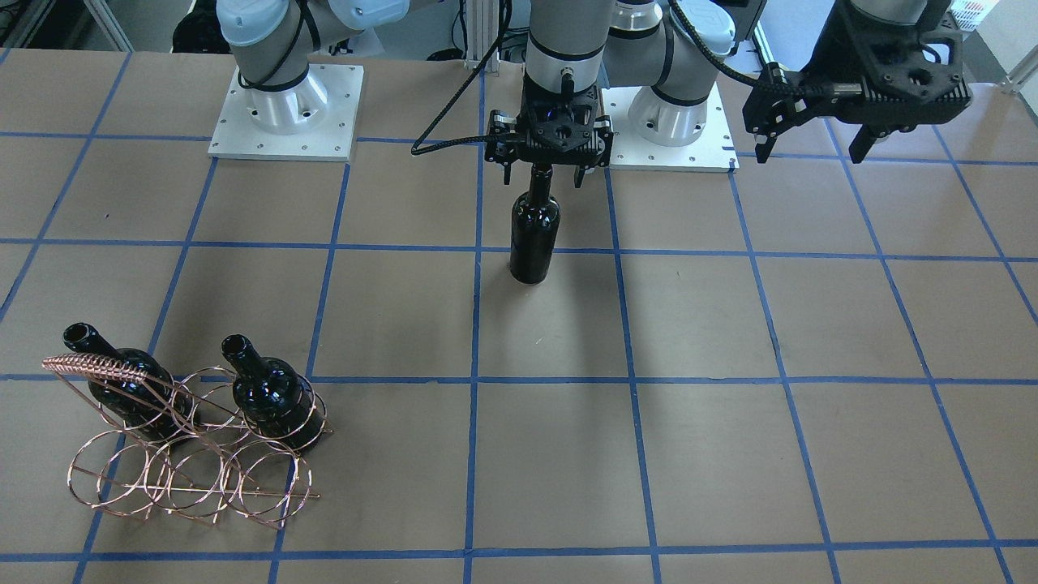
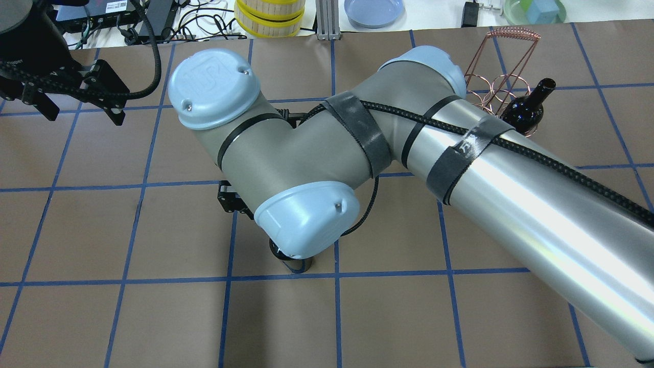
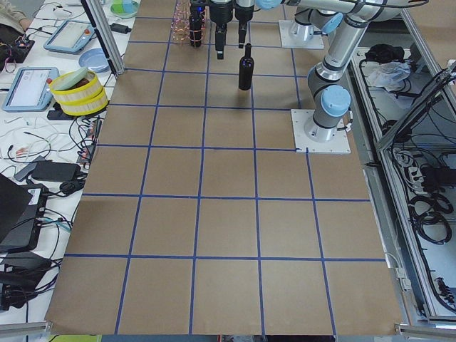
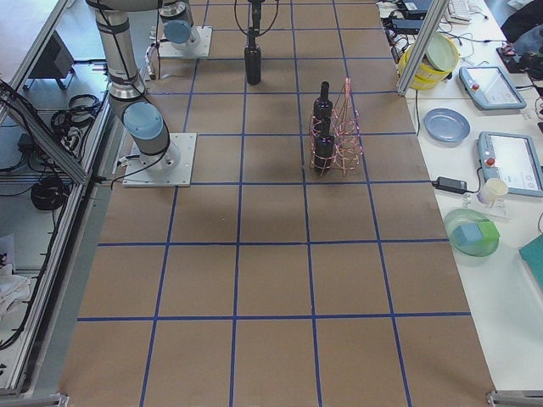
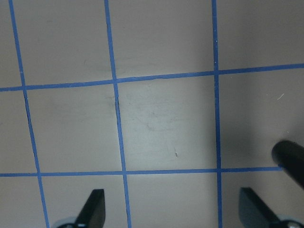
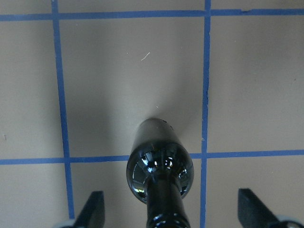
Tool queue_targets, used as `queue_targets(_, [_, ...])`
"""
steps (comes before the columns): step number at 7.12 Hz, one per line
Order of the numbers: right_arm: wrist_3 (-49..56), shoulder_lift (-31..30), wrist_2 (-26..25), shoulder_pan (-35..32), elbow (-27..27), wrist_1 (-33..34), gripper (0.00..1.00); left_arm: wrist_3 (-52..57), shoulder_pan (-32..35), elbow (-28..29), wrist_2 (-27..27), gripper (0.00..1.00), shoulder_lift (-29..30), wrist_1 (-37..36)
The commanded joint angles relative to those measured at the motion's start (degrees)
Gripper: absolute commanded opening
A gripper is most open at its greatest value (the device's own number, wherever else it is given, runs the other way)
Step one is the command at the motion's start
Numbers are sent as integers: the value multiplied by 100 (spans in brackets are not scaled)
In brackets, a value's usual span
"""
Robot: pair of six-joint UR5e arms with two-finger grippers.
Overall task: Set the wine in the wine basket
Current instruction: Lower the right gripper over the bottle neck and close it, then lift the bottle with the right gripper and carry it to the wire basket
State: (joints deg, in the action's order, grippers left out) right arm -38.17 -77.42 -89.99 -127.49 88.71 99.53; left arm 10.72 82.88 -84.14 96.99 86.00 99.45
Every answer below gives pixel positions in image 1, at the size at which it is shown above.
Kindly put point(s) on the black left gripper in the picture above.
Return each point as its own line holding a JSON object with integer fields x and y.
{"x": 838, "y": 50}

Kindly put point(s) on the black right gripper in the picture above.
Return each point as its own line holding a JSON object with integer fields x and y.
{"x": 499, "y": 148}

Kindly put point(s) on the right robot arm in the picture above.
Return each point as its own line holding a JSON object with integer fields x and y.
{"x": 275, "y": 42}

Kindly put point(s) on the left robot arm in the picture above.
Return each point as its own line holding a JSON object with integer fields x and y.
{"x": 691, "y": 30}

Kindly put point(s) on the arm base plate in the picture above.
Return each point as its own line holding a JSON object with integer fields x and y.
{"x": 315, "y": 121}
{"x": 654, "y": 135}

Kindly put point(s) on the aluminium frame post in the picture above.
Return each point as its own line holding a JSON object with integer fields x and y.
{"x": 480, "y": 28}

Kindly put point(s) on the copper wire wine basket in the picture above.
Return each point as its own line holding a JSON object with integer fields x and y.
{"x": 214, "y": 464}

